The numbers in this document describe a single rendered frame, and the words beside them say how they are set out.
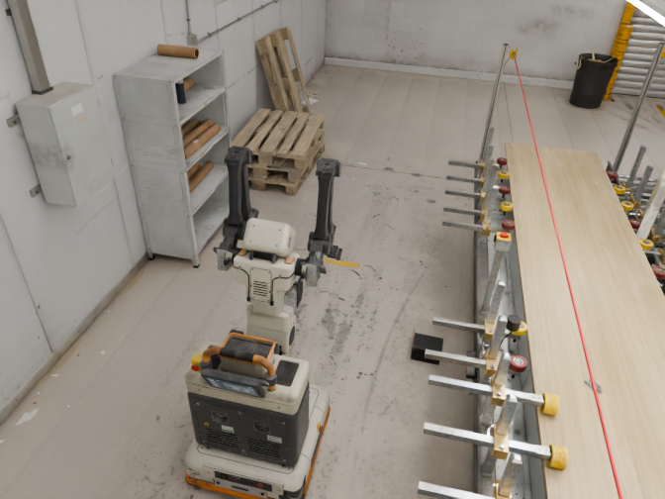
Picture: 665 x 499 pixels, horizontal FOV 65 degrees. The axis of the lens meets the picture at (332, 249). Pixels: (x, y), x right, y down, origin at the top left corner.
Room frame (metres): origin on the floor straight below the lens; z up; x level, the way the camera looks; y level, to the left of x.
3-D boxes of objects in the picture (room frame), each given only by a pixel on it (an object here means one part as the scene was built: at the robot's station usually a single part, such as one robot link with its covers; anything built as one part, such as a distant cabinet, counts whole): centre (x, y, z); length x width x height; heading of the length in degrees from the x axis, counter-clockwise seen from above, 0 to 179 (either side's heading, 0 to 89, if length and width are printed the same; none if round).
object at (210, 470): (1.47, 0.39, 0.23); 0.41 x 0.02 x 0.08; 78
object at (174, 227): (3.95, 1.24, 0.78); 0.90 x 0.45 x 1.55; 169
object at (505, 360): (1.51, -0.72, 0.89); 0.04 x 0.04 x 0.48; 79
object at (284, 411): (1.70, 0.36, 0.59); 0.55 x 0.34 x 0.83; 78
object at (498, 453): (1.24, -0.67, 0.95); 0.14 x 0.06 x 0.05; 169
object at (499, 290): (2.00, -0.82, 0.89); 0.04 x 0.04 x 0.48; 79
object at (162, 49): (4.06, 1.23, 1.59); 0.30 x 0.08 x 0.08; 79
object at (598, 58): (8.19, -3.85, 0.36); 0.59 x 0.58 x 0.73; 169
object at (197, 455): (1.79, 0.34, 0.16); 0.67 x 0.64 x 0.25; 168
